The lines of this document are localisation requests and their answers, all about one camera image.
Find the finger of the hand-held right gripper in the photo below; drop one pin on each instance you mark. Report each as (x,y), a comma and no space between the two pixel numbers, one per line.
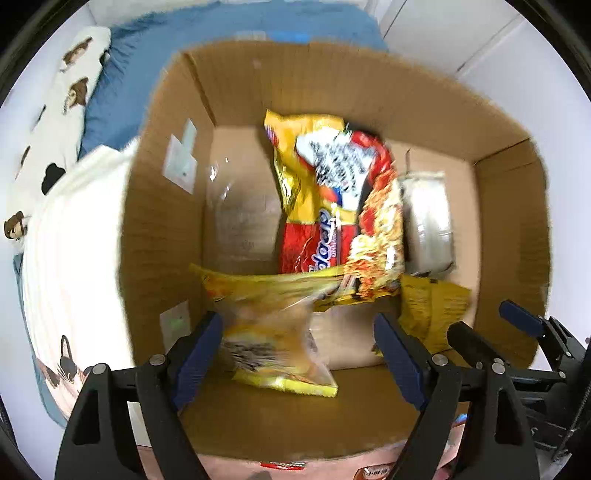
(466,344)
(521,318)

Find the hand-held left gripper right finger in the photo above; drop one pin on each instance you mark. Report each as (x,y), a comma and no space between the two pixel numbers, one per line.
(397,355)

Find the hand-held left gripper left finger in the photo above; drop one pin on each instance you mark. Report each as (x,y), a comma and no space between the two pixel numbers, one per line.
(203,355)

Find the yellow bread packet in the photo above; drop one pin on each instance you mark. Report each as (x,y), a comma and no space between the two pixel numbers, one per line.
(277,332)

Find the brown cardboard box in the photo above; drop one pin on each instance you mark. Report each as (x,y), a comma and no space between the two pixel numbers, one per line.
(323,415)

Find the small yellow snack packet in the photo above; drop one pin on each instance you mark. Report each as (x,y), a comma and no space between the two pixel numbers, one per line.
(429,304)

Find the silver foil packet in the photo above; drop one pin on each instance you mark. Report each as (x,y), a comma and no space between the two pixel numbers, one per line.
(429,221)

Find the red label snack packet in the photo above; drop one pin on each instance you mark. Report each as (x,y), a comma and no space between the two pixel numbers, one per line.
(282,465)

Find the striped cat print blanket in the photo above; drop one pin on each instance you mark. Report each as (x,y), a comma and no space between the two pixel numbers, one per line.
(74,258)

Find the blue bed sheet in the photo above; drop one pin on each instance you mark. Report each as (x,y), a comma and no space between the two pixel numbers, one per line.
(32,332)

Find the red yellow instant noodle packet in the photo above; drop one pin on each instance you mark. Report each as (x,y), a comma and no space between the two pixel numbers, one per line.
(351,184)

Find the white bear print pillow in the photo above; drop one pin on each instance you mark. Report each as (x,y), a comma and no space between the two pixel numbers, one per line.
(60,129)

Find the blue pillow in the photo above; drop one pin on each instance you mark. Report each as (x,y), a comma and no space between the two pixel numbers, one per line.
(207,37)

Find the white textured pillow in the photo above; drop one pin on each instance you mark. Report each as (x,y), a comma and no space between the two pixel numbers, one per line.
(152,7)

